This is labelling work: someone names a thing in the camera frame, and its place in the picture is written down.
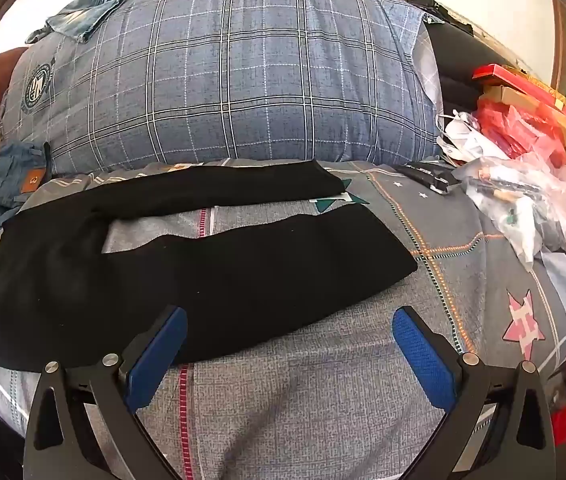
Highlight red and orange long box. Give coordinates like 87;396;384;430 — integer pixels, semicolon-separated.
473;63;566;148

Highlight black bag behind pillow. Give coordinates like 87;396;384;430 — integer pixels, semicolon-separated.
408;0;512;113

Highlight red plastic bag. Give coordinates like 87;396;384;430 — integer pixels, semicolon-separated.
475;98;566;168

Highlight folded blue jeans orange patch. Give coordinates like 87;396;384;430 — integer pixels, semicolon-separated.
0;142;52;227

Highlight blue plaid pillow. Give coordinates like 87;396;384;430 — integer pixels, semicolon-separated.
0;0;439;174

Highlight black remote on bed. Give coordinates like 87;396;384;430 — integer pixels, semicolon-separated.
394;162;460;195

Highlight clear plastic bags pile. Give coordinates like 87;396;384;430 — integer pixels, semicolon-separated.
437;112;566;270

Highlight black pants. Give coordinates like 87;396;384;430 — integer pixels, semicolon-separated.
0;160;417;372

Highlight blue denim garment on pillow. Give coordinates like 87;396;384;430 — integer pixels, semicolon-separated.
25;0;126;44

